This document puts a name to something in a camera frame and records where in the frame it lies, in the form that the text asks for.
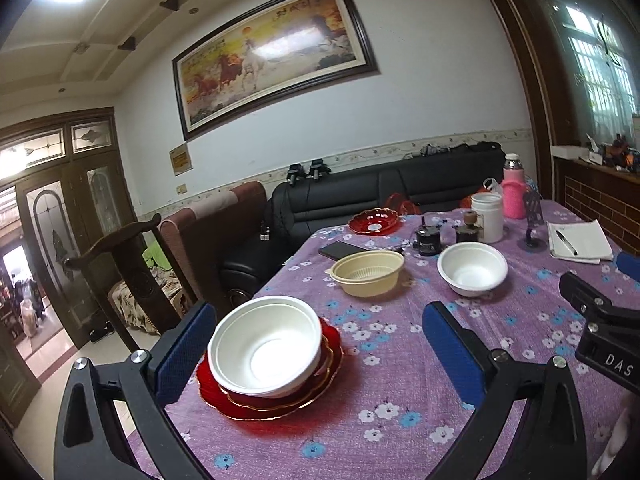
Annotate black bag with cables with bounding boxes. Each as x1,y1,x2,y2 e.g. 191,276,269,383
420,141,503,159

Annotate black smartphone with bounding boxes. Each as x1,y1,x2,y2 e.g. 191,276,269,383
318,241,368,262

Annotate red ridged plate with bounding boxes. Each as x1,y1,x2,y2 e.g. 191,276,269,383
196,350,321,421

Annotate framed horse painting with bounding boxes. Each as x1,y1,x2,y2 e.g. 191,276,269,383
172,0,378,142

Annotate window with white grille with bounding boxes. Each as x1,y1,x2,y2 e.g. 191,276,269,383
550,0,640,131

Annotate green cloth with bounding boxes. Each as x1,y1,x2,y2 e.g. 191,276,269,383
142,242,169,269

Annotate white flat box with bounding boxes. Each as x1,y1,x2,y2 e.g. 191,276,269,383
550,145,603,165

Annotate yellow wall plaque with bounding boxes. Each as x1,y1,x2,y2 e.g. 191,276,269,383
168,142,193,177

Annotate black leather sofa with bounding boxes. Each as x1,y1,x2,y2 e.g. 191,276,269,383
220,142,506,306

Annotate beige plastic bowl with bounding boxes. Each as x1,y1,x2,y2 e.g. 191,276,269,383
329,251,405,298

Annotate red plastic bag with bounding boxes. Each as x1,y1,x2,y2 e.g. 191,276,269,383
385,192,421,216

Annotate red plate with round sticker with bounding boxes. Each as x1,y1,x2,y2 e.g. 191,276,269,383
227,320,345,411

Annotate dark wooden chair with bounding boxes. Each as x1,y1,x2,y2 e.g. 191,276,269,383
65,213,201,356

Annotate small red plate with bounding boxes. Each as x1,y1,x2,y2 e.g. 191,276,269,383
348,208,401,236

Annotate pink bottle with knitted sleeve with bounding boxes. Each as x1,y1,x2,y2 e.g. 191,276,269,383
501,153,527,219

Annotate purple floral tablecloth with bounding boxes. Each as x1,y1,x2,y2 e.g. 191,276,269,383
125,199,640,480

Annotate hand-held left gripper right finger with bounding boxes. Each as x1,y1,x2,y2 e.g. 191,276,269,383
421,301,590,480

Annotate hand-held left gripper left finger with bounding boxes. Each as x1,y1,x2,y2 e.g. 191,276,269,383
52,300,217,480

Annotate black cylindrical device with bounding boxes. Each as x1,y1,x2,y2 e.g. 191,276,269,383
415,216,444,256

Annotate white notepad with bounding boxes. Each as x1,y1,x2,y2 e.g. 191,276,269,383
546,219,614,264

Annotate person's right forearm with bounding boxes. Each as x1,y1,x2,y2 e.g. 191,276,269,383
590,395,640,480

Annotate brown upholstered armchair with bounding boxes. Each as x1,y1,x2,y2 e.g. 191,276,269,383
160,181,268,311

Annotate assorted counter trinkets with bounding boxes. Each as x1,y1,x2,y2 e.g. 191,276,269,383
585,132,640,173

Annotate brick pattern wooden counter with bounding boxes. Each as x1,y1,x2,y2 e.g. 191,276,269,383
552,147,640,241

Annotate black phone stand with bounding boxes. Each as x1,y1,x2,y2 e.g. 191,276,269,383
517,191,549,253

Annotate floral patterned couch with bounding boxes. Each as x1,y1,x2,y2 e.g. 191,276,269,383
107,267,196,336

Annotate wooden door with glass panels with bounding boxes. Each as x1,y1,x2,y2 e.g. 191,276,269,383
0,107,121,431

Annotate white plastic jar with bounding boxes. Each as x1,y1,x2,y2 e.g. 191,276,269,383
471,192,504,243

